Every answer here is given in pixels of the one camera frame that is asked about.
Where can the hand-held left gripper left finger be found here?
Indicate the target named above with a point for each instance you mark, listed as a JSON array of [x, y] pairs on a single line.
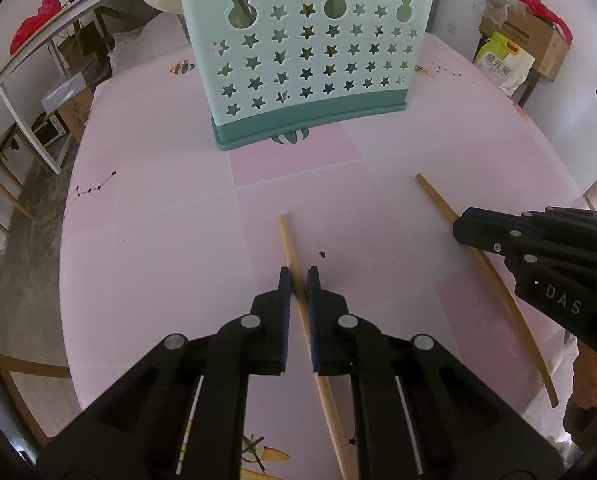
[[284, 320]]

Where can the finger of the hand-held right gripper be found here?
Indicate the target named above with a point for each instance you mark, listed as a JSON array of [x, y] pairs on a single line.
[[483, 230]]

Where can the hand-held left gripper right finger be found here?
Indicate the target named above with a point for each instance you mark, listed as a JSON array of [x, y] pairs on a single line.
[[312, 320]]

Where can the wooden chopstick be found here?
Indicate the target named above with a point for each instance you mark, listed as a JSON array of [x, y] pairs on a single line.
[[291, 250], [436, 194]]

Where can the mint green star-hole utensil holder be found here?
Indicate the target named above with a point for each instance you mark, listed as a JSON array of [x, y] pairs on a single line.
[[303, 117]]

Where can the person's right hand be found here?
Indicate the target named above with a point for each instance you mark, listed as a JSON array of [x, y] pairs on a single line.
[[590, 380]]

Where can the pink printed tablecloth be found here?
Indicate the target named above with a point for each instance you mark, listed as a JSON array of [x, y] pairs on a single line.
[[178, 210]]

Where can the green white printed rice bag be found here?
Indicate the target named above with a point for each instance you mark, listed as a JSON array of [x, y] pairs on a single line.
[[503, 65]]

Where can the large cardboard box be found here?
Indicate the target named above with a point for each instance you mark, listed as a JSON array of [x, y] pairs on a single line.
[[543, 50]]

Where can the red plastic bag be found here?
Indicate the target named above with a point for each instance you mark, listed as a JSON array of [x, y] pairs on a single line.
[[543, 10]]

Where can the small white appliance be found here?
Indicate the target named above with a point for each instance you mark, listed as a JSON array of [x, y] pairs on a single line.
[[48, 130]]

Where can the clear plastic box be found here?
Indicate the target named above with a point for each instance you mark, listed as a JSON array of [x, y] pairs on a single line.
[[63, 91]]

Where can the white desk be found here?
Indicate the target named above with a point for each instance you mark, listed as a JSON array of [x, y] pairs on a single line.
[[16, 110]]

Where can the red cloth on table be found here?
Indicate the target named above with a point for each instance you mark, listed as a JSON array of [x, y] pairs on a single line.
[[33, 25]]

